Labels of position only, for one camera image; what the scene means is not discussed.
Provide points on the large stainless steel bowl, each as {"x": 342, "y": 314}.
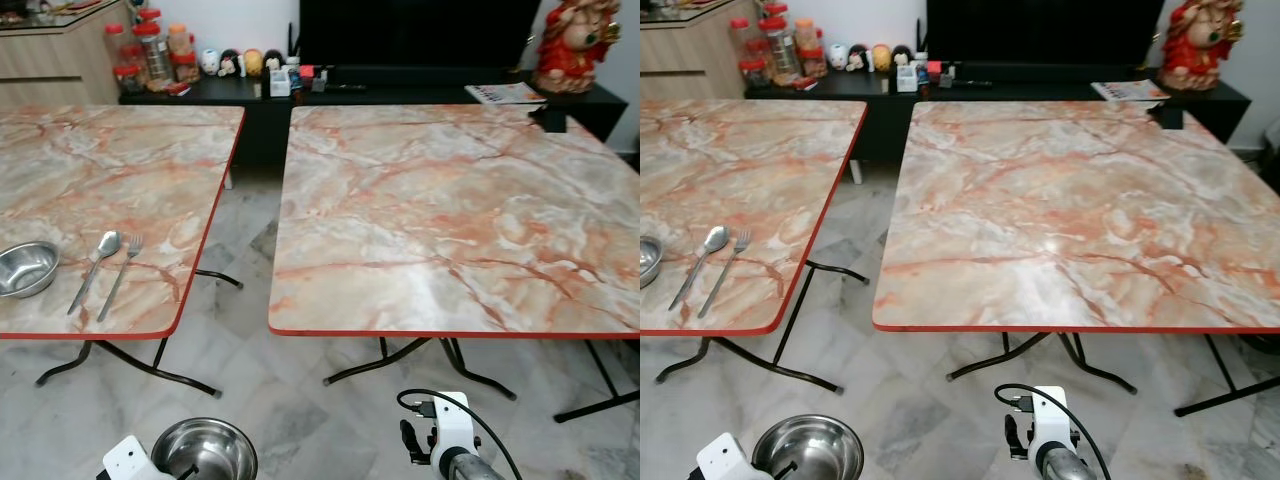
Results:
{"x": 205, "y": 450}
{"x": 808, "y": 448}

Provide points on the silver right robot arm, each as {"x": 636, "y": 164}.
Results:
{"x": 475, "y": 468}
{"x": 1068, "y": 466}

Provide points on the marble-print folding table red edge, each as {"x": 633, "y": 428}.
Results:
{"x": 740, "y": 180}
{"x": 1070, "y": 210}
{"x": 450, "y": 210}
{"x": 110, "y": 190}

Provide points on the small stainless steel bowl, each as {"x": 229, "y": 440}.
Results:
{"x": 649, "y": 260}
{"x": 25, "y": 268}

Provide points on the steel fork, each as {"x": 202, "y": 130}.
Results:
{"x": 722, "y": 275}
{"x": 120, "y": 278}

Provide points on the black low television console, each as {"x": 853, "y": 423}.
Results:
{"x": 1020, "y": 90}
{"x": 420, "y": 92}

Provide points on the steel spoon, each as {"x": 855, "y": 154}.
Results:
{"x": 108, "y": 243}
{"x": 714, "y": 239}

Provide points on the printed magazine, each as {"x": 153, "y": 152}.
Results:
{"x": 505, "y": 94}
{"x": 1130, "y": 90}

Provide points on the small white box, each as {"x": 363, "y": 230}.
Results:
{"x": 280, "y": 83}
{"x": 907, "y": 79}

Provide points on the dark small toy figurine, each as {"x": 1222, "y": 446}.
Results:
{"x": 902, "y": 56}
{"x": 273, "y": 60}

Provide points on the yellow small toy figurine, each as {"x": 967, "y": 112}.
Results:
{"x": 881, "y": 58}
{"x": 253, "y": 63}

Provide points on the black flat television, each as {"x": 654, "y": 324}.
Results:
{"x": 1045, "y": 32}
{"x": 420, "y": 35}

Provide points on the black white small toy figurine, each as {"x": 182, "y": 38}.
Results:
{"x": 859, "y": 60}
{"x": 230, "y": 64}

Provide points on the red fortune god figurine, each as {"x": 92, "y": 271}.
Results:
{"x": 575, "y": 50}
{"x": 1203, "y": 48}

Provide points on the orange-filled red-lid snack jar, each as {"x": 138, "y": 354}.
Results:
{"x": 809, "y": 50}
{"x": 183, "y": 55}

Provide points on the tall red-lid plastic snack jar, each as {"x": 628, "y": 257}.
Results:
{"x": 152, "y": 50}
{"x": 777, "y": 45}

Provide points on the low light wood sideboard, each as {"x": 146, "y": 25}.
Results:
{"x": 690, "y": 55}
{"x": 55, "y": 60}

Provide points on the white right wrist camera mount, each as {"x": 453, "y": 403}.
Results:
{"x": 452, "y": 425}
{"x": 1050, "y": 420}

